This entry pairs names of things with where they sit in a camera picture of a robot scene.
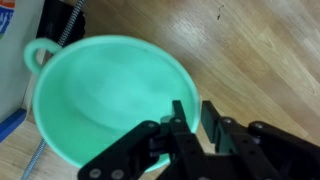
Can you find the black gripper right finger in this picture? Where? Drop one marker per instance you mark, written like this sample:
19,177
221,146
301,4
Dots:
266,150

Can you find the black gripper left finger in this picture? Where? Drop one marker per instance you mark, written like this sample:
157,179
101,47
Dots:
183,146

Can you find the blue bottle with white cap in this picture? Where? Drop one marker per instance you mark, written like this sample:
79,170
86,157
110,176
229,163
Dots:
5,16

